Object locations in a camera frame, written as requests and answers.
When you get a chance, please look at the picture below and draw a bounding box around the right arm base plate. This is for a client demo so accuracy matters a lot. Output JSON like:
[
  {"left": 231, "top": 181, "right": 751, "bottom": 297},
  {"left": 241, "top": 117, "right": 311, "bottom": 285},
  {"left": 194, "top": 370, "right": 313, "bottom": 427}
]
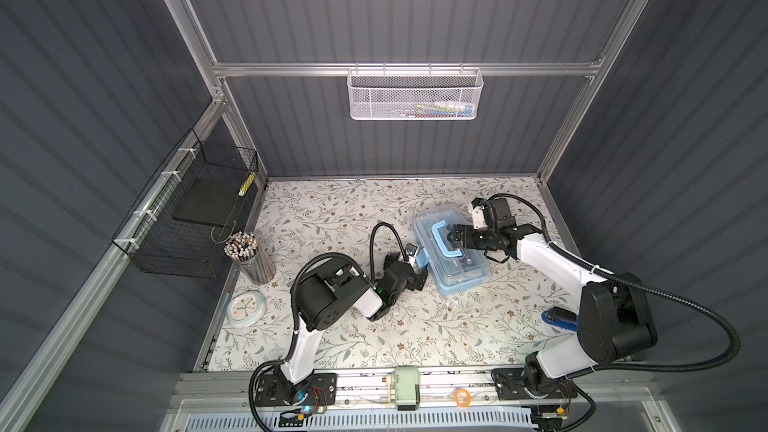
[{"left": 491, "top": 367, "right": 577, "bottom": 401}]

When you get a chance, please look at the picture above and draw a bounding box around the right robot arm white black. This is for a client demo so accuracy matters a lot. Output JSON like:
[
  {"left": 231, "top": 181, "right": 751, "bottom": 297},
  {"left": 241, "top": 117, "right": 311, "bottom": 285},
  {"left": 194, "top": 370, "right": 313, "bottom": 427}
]
[{"left": 446, "top": 193, "right": 658, "bottom": 397}]

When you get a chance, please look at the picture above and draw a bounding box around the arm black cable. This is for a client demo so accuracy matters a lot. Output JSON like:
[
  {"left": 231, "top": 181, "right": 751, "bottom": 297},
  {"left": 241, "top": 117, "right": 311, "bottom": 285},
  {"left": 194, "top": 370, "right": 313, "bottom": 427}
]
[
  {"left": 488, "top": 193, "right": 742, "bottom": 432},
  {"left": 247, "top": 221, "right": 412, "bottom": 432}
]

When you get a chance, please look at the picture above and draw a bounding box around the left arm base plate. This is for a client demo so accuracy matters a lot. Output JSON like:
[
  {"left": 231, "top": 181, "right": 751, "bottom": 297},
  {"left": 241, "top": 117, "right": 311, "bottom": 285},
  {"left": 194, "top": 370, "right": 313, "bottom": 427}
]
[{"left": 253, "top": 372, "right": 338, "bottom": 407}]

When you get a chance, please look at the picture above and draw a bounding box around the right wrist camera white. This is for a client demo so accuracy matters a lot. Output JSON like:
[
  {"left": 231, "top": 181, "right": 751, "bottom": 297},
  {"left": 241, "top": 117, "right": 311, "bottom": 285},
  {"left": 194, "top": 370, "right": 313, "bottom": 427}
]
[{"left": 468, "top": 197, "right": 488, "bottom": 230}]

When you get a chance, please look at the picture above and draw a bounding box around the cup of pencils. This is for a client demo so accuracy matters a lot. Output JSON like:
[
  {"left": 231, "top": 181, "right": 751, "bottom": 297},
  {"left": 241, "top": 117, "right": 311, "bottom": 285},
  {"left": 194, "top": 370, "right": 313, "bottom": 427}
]
[{"left": 224, "top": 232, "right": 275, "bottom": 285}]

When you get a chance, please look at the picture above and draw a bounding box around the blue plastic tool box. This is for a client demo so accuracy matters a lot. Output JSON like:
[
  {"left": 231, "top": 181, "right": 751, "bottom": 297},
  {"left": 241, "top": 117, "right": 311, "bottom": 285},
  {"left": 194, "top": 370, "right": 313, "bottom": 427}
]
[{"left": 414, "top": 206, "right": 490, "bottom": 296}]

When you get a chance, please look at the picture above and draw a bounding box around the white wall clock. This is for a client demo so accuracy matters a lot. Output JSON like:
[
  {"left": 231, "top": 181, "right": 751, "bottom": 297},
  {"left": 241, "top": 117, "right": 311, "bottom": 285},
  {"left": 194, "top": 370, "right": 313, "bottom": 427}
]
[{"left": 225, "top": 290, "right": 267, "bottom": 328}]

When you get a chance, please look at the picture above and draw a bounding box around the black wire wall basket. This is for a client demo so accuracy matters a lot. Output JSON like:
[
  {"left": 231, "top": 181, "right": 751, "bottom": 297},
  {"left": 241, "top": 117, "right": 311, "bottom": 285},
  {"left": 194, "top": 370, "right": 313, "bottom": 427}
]
[{"left": 113, "top": 131, "right": 259, "bottom": 279}]

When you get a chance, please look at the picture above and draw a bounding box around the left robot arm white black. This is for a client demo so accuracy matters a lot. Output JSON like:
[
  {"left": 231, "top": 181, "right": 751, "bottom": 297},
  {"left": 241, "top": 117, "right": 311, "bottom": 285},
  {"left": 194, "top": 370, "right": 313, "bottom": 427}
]
[{"left": 277, "top": 252, "right": 428, "bottom": 386}]

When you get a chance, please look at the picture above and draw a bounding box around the white mesh wall basket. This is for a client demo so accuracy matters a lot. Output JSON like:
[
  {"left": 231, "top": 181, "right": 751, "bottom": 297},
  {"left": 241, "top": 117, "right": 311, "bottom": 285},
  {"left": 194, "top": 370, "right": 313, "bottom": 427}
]
[{"left": 346, "top": 67, "right": 484, "bottom": 121}]

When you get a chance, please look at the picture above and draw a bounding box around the blue stapler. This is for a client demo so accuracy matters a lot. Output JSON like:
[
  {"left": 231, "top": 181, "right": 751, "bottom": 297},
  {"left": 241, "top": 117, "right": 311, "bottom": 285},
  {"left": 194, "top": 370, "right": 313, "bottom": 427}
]
[{"left": 541, "top": 307, "right": 578, "bottom": 332}]

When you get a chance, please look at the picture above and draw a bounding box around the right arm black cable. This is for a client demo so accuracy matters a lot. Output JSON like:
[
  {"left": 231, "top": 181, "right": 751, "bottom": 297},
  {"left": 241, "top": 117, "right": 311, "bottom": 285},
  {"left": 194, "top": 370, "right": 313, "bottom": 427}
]
[{"left": 488, "top": 193, "right": 742, "bottom": 432}]

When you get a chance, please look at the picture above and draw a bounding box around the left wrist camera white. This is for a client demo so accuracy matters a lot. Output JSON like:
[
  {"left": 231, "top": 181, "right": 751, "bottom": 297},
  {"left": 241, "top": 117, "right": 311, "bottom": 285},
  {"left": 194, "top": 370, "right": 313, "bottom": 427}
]
[{"left": 404, "top": 243, "right": 419, "bottom": 260}]

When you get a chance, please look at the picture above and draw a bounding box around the white slotted cable duct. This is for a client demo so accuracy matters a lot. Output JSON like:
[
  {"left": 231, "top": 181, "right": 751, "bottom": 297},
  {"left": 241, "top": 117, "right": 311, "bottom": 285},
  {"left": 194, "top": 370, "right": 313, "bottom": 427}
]
[{"left": 182, "top": 406, "right": 535, "bottom": 432}]

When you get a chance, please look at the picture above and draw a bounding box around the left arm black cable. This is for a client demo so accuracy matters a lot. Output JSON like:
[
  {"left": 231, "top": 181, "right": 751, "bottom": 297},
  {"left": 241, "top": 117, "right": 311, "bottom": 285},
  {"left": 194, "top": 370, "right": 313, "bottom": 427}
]
[{"left": 247, "top": 221, "right": 412, "bottom": 432}]

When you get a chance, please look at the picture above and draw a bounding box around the yellow highlighter in basket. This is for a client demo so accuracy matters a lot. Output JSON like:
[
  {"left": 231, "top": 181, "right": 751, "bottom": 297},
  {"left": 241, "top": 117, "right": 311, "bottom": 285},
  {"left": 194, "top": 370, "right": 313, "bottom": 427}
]
[{"left": 238, "top": 173, "right": 256, "bottom": 197}]

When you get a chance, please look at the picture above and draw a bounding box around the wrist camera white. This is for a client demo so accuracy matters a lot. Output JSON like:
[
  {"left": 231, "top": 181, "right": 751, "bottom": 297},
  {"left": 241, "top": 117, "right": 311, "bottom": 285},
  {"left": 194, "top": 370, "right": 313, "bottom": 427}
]
[
  {"left": 404, "top": 243, "right": 419, "bottom": 260},
  {"left": 468, "top": 197, "right": 488, "bottom": 230}
]

